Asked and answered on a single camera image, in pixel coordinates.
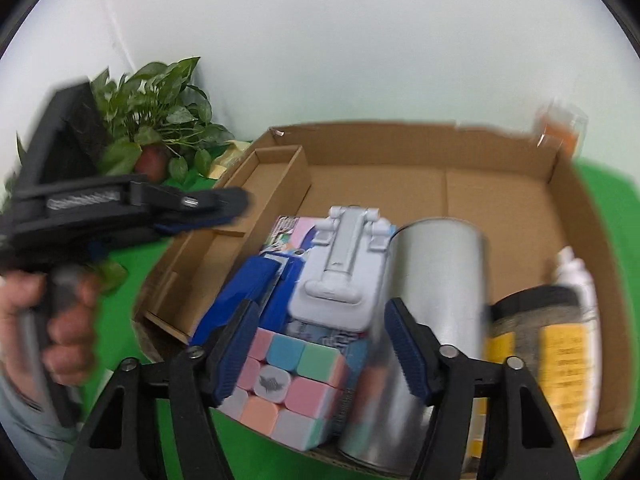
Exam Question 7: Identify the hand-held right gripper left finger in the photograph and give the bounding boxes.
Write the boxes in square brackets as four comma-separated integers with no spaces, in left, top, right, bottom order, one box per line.
[62,299,261,480]

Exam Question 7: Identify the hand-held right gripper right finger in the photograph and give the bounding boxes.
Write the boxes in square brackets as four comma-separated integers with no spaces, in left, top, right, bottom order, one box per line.
[384,297,583,480]

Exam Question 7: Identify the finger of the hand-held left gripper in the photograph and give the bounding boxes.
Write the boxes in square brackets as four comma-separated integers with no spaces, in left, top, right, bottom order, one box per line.
[152,210,237,237]
[145,186,251,222]

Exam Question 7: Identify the pastel puzzle cube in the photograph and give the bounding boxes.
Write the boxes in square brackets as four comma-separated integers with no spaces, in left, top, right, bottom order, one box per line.
[217,327,351,453]

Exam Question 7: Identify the silver metal can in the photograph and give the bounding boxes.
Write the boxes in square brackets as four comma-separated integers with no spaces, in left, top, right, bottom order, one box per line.
[337,217,488,478]

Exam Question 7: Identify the brown cardboard box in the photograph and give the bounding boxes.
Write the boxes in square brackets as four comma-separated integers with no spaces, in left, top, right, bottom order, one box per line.
[132,121,628,476]

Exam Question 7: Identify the person's left forearm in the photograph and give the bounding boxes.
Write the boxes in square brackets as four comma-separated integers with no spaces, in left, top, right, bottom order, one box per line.
[0,357,83,477]

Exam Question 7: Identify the person's left hand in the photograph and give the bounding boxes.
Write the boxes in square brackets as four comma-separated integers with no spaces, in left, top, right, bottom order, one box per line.
[0,267,101,387]

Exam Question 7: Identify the yellow packet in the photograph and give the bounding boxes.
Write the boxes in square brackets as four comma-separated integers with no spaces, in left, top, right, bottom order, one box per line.
[210,141,253,179]

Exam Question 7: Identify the blue stapler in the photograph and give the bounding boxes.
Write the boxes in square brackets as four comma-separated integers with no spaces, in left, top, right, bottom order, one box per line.
[190,252,311,348]

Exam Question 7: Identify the green potted plant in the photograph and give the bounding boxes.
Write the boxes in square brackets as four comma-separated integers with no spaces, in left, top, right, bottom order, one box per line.
[5,56,237,293]

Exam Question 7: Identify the white folding phone stand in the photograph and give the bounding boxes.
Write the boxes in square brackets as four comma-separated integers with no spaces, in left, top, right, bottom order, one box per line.
[290,205,398,333]

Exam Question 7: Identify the dark jar with yellow label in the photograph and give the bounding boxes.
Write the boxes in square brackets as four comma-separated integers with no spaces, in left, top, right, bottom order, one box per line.
[465,285,591,476]

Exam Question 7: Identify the white plastic bottle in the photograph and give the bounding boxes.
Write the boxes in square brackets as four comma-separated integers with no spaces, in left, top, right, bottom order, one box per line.
[552,246,601,441]

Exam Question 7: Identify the glass jar with orange contents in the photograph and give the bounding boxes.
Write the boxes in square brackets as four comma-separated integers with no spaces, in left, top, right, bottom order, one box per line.
[535,100,588,161]

